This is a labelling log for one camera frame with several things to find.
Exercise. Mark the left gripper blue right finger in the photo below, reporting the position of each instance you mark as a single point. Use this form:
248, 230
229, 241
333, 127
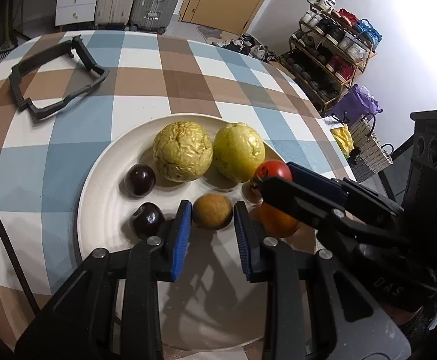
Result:
249, 238

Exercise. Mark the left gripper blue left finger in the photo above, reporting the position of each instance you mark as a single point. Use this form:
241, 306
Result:
178, 239

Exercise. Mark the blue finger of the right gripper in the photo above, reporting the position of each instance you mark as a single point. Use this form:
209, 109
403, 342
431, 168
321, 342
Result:
327, 188
300, 203

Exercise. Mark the small orange tangerine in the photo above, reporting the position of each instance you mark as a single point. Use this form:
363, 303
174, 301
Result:
276, 222

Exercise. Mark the oval red tomato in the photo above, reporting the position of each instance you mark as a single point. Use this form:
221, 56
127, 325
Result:
266, 170

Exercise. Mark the brown longan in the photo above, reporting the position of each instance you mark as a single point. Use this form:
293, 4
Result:
212, 211

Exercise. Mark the dark plum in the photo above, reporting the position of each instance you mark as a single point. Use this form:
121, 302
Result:
146, 220
140, 180

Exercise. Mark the yellow smooth passion fruit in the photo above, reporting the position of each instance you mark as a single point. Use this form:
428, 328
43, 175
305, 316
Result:
238, 151

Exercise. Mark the green wrinkled passion fruit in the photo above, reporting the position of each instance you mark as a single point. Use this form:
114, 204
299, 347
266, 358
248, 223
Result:
182, 151

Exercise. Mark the woven laundry basket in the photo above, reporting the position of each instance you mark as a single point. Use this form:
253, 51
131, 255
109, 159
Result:
372, 157

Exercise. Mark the cream round plate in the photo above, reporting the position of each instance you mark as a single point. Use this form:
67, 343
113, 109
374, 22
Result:
206, 302

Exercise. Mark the purple bag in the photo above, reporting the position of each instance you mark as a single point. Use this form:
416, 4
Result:
357, 102

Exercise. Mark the wooden shoe rack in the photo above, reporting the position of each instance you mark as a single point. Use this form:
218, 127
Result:
329, 51

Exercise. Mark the checkered tablecloth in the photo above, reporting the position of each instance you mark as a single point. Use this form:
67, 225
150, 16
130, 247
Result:
44, 165

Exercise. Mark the black plastic frame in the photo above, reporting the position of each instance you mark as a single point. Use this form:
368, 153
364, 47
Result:
47, 81

